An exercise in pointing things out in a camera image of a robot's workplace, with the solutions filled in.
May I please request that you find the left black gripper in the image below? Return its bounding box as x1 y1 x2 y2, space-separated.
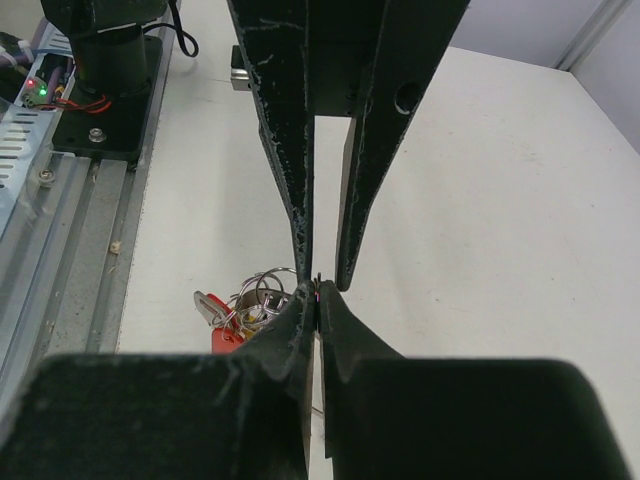
227 1 469 291

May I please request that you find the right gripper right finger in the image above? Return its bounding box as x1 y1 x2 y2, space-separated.
317 281 631 479

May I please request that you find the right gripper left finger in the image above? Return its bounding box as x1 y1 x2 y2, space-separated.
1 282 316 479

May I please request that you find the large keyring with yellow grip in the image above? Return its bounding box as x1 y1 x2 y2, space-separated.
193 267 297 354

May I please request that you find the aluminium mounting rail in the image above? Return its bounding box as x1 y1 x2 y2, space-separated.
1 152 150 406

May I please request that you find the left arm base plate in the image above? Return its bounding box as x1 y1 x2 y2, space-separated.
52 26 163 167

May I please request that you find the right aluminium frame post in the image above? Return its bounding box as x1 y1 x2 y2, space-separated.
552 0 633 73

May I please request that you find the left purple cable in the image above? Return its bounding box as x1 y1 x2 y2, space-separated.
0 29 56 71

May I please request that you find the slotted white cable duct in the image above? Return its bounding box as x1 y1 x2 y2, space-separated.
1 20 75 195

